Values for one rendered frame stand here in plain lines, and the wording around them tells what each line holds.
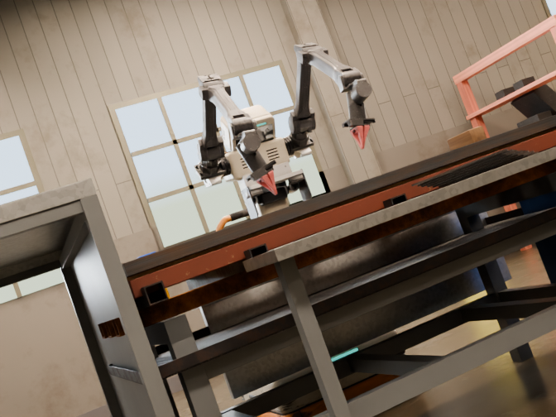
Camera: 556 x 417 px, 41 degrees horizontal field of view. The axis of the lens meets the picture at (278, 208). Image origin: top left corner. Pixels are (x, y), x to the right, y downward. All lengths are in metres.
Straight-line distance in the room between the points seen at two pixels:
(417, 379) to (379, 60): 5.27
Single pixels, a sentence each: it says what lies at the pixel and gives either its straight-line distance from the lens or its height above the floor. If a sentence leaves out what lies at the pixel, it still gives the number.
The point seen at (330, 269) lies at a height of 0.61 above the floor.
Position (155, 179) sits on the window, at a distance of 6.24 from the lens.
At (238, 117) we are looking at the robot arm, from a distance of 2.50.
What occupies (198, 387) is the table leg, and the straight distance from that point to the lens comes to 1.97.
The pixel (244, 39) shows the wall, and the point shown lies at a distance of 6.80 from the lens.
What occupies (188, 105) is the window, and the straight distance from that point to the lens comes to 6.45.
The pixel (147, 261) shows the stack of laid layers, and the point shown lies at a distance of 1.95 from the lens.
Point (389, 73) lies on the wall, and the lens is 7.22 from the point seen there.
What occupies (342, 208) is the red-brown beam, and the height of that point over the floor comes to 0.79.
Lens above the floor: 0.73
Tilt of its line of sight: 3 degrees up
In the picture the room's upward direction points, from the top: 20 degrees counter-clockwise
